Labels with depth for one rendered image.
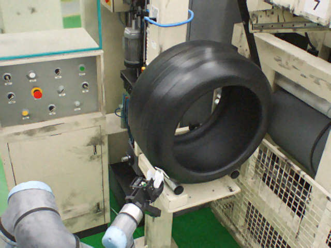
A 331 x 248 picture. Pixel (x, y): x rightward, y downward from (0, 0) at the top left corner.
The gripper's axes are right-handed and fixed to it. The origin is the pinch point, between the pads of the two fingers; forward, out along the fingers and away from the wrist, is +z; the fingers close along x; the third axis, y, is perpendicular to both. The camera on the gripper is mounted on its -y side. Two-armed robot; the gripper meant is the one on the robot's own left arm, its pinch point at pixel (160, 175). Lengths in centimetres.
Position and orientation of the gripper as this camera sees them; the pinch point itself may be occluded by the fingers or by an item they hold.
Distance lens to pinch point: 148.1
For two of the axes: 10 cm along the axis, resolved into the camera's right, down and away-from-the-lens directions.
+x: -8.6, 0.3, 5.2
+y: -3.2, -8.2, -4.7
